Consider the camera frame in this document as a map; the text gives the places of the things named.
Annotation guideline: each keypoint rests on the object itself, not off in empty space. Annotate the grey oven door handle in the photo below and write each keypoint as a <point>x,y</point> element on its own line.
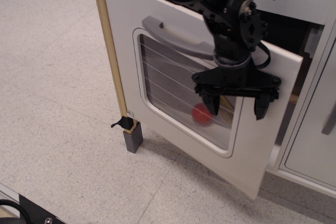
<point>157,30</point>

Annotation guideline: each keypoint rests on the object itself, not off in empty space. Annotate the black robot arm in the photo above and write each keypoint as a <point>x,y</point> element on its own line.
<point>237,31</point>

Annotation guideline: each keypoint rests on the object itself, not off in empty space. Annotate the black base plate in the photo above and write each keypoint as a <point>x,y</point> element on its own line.
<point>38,214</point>

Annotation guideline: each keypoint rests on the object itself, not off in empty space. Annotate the wooden spoon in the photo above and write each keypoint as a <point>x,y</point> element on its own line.
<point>226,110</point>

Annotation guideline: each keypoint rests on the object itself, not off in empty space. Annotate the white right cabinet door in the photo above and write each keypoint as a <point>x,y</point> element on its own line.
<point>310,155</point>

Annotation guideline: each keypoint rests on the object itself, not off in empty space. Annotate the red toy tomato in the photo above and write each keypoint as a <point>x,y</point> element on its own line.
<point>201,115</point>

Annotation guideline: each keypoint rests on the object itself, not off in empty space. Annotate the grey right door handle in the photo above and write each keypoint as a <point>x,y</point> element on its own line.
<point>329,123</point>

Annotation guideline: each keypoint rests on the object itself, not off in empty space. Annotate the white toy oven cabinet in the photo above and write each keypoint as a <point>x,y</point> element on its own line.
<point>296,26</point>

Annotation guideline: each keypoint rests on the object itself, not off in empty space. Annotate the white oven door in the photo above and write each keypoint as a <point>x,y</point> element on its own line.
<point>155,87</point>

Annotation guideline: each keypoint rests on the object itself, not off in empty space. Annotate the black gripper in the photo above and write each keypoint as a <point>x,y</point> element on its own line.
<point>247,81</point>

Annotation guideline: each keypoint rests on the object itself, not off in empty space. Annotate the grey cabinet leg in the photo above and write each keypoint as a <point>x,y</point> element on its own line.
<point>134,140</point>

